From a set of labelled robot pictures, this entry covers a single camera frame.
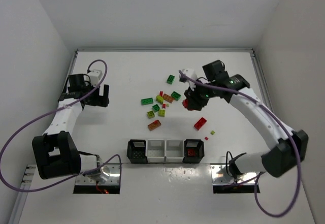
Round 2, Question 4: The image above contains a long red lego brick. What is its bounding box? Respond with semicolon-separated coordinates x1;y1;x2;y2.
193;117;207;130

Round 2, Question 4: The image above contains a red square lego brick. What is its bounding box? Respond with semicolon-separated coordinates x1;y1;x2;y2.
187;148;196;157

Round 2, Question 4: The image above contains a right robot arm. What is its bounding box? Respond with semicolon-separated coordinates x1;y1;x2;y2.
179;60;309;178

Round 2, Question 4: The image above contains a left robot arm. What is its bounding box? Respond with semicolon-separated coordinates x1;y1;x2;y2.
32;70;109;179

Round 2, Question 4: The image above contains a green lego brick right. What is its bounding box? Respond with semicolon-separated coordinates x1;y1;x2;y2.
171;91;181;101

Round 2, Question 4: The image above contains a tan lego plate upper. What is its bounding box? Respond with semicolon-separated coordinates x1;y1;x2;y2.
162;93;174;103

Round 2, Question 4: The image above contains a tan lego plate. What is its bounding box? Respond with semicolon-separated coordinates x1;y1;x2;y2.
148;120;161;131
162;93;174;103

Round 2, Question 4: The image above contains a far green lego brick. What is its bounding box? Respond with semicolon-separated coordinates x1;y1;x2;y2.
166;75;175;84

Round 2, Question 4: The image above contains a lime curved lego brick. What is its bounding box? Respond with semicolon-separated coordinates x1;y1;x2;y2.
155;95;164;104

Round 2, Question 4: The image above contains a dark green square lego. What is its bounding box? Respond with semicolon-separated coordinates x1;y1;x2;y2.
152;104;160;113

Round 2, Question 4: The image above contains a long green lego brick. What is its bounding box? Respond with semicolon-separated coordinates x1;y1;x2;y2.
141;98;153;106

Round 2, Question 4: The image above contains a far right black bin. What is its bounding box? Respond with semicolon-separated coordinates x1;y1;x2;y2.
183;139;205;164

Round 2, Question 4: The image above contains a black bin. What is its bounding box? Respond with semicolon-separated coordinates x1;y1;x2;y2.
183;139;205;164
126;139;148;164

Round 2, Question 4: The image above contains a tan lego plate lower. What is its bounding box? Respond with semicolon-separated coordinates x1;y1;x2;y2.
148;120;161;131

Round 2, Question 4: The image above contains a right white bin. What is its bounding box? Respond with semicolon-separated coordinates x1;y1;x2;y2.
165;140;184;163

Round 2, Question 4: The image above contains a white bin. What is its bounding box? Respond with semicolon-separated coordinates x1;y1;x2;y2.
165;140;184;163
146;139;166;164

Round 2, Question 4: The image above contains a far left black bin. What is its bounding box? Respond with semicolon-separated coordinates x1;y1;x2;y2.
126;139;148;164

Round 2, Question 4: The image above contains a left white bin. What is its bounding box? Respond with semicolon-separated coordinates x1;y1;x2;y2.
146;139;166;164

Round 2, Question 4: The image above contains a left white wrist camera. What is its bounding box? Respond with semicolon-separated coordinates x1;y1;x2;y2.
88;70;103;86

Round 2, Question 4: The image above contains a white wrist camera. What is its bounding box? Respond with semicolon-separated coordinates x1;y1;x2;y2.
88;70;103;86
179;69;198;91

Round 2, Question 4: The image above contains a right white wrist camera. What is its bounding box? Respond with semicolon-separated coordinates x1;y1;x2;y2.
179;69;198;91

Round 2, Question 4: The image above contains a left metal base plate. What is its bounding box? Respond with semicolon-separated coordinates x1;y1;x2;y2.
75;163;120;186

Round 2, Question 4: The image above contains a metal base plate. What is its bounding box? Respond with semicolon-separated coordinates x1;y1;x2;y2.
75;163;120;186
210;164;257;186

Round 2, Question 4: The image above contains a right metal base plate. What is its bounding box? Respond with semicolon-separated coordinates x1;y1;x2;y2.
210;164;257;186

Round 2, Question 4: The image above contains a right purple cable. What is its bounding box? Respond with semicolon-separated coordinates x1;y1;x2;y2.
178;69;303;218

